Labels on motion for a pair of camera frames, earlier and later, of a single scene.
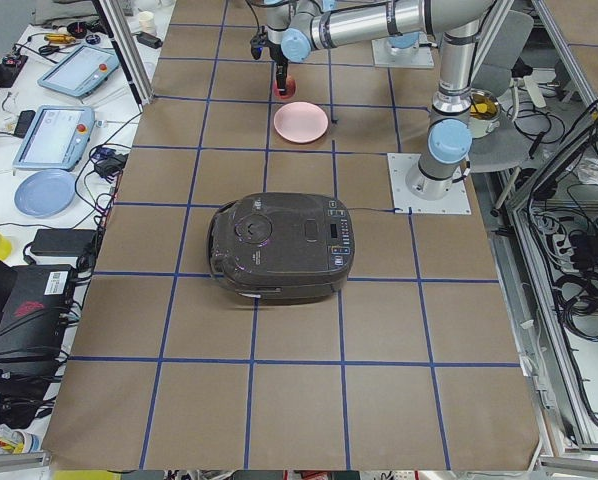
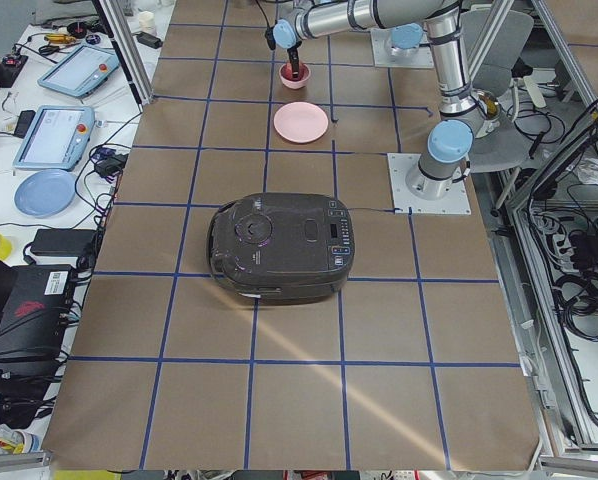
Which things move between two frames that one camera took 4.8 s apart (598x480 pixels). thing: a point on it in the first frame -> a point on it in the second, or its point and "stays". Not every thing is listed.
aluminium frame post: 128,53 stays
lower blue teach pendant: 58,139 stays
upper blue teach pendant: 82,72 stays
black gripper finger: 281,75 -> 294,56
